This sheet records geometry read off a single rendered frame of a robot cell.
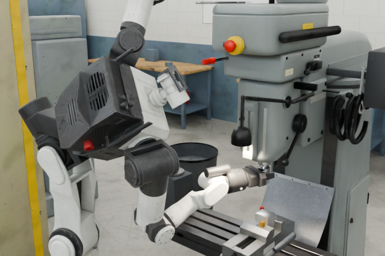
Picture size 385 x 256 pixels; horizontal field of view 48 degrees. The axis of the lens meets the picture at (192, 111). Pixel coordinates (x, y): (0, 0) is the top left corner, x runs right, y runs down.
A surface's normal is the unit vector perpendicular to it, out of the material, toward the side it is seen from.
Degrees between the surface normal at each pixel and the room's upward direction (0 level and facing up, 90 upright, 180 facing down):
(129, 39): 62
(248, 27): 90
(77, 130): 74
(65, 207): 90
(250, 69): 90
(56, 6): 90
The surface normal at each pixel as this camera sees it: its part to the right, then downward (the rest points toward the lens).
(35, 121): -0.33, 0.23
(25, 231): 0.78, 0.15
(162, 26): -0.62, 0.20
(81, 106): -0.73, -0.10
